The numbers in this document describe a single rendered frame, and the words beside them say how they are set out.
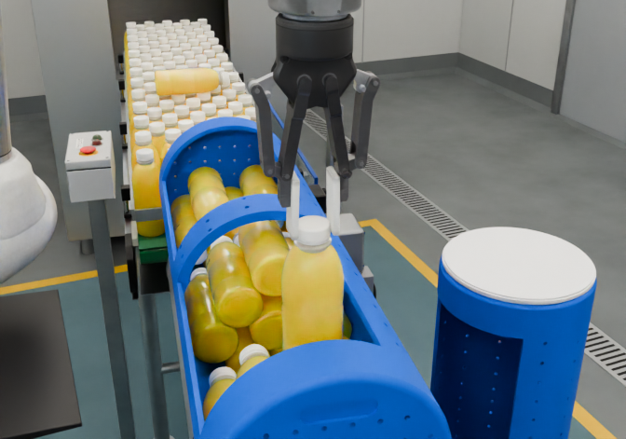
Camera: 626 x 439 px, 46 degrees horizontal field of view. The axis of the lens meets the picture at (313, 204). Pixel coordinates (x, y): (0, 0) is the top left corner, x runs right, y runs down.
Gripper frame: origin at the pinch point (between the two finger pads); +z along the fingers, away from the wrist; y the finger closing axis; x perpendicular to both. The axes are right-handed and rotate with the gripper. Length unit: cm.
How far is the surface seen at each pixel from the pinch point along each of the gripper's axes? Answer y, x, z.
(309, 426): -3.0, -11.7, 19.9
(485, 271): 41, 35, 34
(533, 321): 45, 24, 38
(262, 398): -7.8, -10.6, 16.2
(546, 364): 48, 23, 48
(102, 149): -26, 98, 29
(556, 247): 58, 40, 34
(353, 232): 33, 89, 53
